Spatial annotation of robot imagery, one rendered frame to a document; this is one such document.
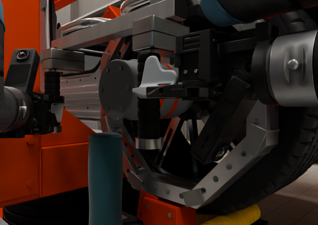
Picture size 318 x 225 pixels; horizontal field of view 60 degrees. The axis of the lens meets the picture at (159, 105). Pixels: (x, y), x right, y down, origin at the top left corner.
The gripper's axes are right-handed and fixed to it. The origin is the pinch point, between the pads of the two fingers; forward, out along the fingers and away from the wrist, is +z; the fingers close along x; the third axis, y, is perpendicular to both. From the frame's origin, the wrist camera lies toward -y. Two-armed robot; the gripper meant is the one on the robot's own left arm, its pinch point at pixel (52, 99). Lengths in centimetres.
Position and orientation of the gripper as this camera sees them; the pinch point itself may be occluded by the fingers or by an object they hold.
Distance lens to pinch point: 71.8
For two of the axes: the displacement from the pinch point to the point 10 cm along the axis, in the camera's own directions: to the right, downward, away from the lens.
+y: 0.0, 10.0, 0.0
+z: -0.2, 0.0, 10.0
